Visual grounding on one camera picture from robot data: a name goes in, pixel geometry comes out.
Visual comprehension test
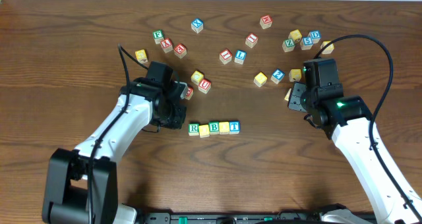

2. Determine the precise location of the green R block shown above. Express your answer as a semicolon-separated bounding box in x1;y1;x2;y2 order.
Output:
188;123;200;136

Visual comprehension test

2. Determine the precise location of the yellow O block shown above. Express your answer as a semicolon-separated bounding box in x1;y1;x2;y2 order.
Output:
219;121;230;134
198;125;210;138

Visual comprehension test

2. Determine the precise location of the green B block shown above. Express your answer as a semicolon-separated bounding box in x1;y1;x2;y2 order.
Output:
208;121;220;134

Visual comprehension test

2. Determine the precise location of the blue T block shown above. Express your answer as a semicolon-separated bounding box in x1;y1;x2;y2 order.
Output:
229;121;240;134

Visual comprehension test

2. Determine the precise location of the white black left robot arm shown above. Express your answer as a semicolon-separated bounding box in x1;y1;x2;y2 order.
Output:
42;61;187;223

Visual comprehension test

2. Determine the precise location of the yellow snail picture block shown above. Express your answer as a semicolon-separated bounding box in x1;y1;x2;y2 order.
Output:
284;88;291;101

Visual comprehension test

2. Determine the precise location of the yellow hammer picture block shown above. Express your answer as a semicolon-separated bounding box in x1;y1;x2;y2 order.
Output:
289;69;301;82

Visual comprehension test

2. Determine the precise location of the red A block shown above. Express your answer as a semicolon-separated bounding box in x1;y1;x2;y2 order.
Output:
185;87;194;100

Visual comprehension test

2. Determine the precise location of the blue 2 block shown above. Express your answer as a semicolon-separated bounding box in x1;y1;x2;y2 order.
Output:
271;69;285;84

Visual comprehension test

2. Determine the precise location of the yellow S block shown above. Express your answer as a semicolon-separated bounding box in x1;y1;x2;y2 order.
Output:
254;72;268;87

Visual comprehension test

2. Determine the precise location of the red U block centre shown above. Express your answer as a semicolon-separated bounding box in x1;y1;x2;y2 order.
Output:
198;78;212;94

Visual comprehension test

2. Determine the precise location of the yellow block near centre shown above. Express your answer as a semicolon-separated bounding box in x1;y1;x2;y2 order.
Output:
191;70;204;86

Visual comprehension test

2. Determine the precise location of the green Z block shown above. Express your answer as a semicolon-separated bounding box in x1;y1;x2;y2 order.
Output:
282;39;295;53

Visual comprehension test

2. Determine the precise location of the blue 5 block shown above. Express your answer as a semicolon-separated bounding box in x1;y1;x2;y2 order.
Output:
300;37;313;50

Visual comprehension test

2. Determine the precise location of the yellow 8 block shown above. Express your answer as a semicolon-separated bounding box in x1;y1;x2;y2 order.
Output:
320;41;334;55

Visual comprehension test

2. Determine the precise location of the red E block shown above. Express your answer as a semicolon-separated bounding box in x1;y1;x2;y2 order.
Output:
173;43;187;59

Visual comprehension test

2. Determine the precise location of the yellow block far left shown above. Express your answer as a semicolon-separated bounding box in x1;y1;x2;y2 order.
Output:
135;49;148;64

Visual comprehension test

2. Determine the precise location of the yellow block upper right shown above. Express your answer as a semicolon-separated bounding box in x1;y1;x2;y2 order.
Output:
288;30;302;43

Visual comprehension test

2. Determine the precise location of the red X block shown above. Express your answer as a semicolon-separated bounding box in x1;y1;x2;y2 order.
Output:
160;38;173;53

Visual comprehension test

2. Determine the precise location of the blue D block upper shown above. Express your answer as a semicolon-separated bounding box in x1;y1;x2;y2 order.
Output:
308;30;321;44

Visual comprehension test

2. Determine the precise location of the blue L block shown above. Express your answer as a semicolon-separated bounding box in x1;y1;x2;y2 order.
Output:
235;50;247;65

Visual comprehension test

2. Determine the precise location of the red I block upper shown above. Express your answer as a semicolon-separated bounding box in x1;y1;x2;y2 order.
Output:
245;33;258;48

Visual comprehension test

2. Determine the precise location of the red i block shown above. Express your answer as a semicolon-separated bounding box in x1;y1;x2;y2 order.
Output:
219;49;233;65
245;33;258;48

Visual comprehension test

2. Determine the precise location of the green F block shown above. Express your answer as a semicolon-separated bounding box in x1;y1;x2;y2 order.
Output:
152;30;164;44

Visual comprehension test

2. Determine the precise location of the red I block left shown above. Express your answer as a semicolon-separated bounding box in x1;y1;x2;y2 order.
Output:
219;49;233;65

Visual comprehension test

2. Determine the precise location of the red block top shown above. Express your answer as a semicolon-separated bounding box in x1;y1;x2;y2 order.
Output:
260;15;273;29

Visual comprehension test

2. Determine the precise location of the blue X block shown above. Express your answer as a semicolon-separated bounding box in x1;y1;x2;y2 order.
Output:
191;18;204;34

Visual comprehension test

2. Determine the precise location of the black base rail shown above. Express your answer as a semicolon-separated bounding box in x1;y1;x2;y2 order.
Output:
135;212;324;224

